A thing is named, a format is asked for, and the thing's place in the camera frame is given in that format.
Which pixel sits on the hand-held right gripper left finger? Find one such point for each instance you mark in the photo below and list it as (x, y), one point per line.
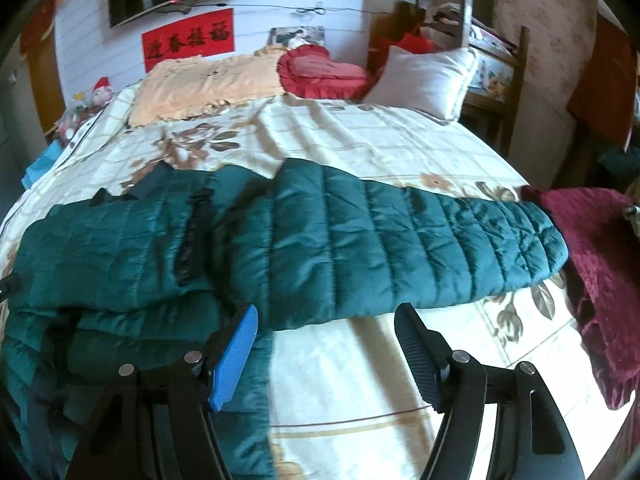
(235, 355)

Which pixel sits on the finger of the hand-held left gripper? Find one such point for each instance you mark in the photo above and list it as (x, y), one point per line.
(10, 286)

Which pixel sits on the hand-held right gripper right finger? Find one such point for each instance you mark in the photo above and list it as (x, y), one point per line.
(417, 355)

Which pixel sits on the green quilted jacket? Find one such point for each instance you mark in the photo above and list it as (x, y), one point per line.
(325, 240)

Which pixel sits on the wooden chair with clothes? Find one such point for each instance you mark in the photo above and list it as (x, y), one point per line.
(517, 75)

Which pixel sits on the blue cloth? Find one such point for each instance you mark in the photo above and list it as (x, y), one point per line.
(42, 162)

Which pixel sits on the grey cabinet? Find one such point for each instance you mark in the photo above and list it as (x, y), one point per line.
(10, 125)

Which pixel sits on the pile of colourful toys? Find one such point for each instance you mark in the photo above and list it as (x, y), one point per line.
(72, 115)

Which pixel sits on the maroon cloth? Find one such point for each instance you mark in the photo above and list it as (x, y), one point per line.
(600, 260)

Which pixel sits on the plush toy with red hat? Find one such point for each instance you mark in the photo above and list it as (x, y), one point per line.
(103, 92)

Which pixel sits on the wooden door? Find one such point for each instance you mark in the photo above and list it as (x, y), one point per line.
(42, 70)

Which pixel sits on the floral cream bedspread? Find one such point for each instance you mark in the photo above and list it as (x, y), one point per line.
(350, 130)

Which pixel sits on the peach frilled pillow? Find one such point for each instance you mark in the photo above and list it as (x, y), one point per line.
(200, 85)

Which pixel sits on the white pillow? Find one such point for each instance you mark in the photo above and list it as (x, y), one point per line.
(425, 82)

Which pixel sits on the red heart cushion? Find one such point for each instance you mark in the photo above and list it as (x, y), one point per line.
(320, 72)

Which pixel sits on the red bag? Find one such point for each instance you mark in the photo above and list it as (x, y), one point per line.
(407, 45)

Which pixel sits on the framed photo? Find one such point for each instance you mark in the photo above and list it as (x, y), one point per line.
(300, 36)

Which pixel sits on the reddish brown board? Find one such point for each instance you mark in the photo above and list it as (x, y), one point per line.
(607, 80)

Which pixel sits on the red wall banner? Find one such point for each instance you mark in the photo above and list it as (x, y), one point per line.
(187, 37)

